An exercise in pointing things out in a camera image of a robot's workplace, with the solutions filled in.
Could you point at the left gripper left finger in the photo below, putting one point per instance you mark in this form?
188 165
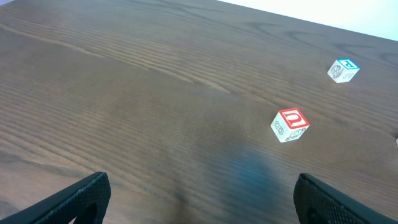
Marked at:
85 201

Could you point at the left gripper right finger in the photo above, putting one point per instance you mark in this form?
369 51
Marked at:
318 203

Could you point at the red letter U block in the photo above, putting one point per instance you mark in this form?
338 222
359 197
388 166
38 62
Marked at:
289 124

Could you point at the blue letter P block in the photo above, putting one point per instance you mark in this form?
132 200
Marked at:
343 70

